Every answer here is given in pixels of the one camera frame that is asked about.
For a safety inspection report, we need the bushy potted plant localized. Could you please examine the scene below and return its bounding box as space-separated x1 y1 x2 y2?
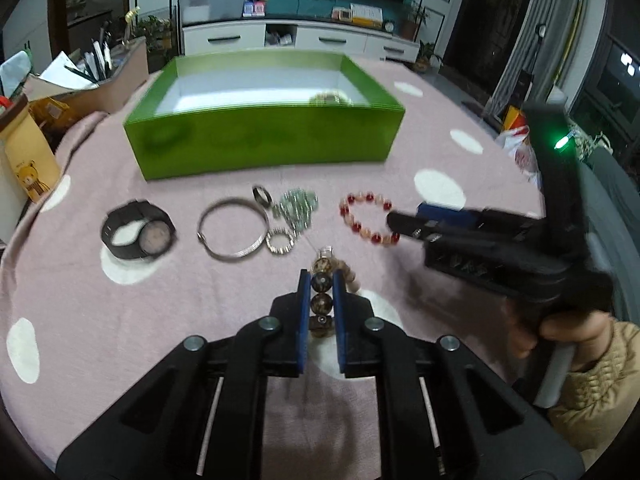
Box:
135 16 174 55

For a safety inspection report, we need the desk calendar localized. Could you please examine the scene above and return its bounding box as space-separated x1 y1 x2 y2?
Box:
350 4 385 27

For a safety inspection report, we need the gold ribbon bottle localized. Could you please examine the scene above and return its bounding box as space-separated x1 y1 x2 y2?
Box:
121 6 142 42

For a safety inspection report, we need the translucent storage bin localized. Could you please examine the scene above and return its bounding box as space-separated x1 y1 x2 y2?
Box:
179 0 249 26

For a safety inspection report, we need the silver bangle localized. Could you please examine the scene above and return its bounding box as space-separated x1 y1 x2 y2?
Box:
196 199 271 262

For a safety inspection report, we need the small rhinestone bracelet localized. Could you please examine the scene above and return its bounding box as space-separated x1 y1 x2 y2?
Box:
265 227 298 256

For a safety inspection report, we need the pink polka-dot blanket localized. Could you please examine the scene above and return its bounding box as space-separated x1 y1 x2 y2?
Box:
0 55 551 480

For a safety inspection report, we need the black wristwatch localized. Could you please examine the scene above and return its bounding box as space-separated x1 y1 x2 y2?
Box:
100 200 177 262

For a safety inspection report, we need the red bead bracelet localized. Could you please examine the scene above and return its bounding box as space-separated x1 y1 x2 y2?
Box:
338 191 401 248

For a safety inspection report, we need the cardboard box with papers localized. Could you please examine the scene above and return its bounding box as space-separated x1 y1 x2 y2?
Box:
30 35 150 117

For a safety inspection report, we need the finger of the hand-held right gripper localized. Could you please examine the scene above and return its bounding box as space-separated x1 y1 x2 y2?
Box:
417 202 546 230
386 210 546 257

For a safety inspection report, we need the tall potted plant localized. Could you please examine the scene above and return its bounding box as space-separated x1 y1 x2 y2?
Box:
402 2 431 41

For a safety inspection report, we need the striped curtain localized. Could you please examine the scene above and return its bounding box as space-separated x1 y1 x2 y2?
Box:
487 0 591 117

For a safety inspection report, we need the red and white plastic bag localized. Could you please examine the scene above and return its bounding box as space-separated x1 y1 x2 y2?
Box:
495 107 542 187

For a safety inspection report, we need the person's right hand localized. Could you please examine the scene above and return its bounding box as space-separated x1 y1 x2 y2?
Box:
505 292 613 361

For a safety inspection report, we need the small potted plant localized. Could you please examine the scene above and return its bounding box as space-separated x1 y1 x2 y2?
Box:
414 41 444 74

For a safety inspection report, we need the green cardboard box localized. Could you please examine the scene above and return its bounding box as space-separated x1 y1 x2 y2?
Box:
123 50 406 182

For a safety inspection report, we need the silvery bag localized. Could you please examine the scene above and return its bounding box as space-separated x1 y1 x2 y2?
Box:
0 50 34 99

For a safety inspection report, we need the yellow snack box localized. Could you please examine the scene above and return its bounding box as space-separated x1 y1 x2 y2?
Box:
30 97 72 127

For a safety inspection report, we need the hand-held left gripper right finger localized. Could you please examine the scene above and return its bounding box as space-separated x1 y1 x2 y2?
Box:
332 267 586 480

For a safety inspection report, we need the brown bead bracelet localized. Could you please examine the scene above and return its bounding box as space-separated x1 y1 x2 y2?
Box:
310 245 361 336

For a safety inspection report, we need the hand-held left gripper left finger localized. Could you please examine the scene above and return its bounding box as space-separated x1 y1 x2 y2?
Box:
56 269 308 480

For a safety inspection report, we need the white television cabinet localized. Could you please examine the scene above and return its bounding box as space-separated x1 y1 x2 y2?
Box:
181 20 421 63

